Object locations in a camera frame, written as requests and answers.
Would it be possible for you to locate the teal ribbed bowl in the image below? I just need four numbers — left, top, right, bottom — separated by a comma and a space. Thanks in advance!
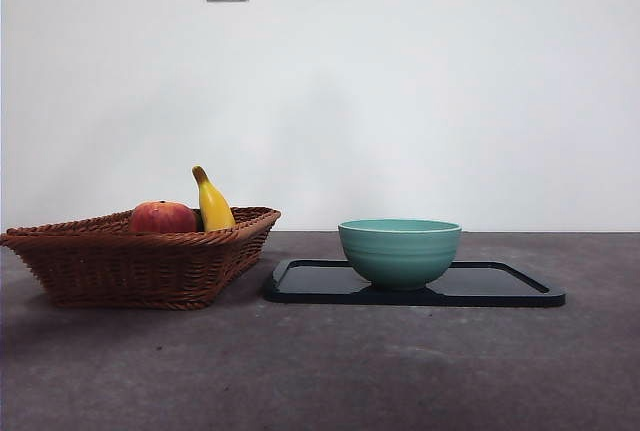
337, 218, 463, 293

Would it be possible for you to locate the yellow banana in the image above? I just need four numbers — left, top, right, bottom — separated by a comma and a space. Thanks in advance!
191, 165, 237, 232

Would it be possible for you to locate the red and yellow apple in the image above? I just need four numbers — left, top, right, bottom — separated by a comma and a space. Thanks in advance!
128, 200, 199, 234

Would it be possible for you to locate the black rectangular tray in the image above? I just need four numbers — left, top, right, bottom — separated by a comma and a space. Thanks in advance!
263, 258, 567, 308

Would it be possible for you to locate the brown wicker basket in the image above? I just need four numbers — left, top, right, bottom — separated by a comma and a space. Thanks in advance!
0, 207, 282, 311

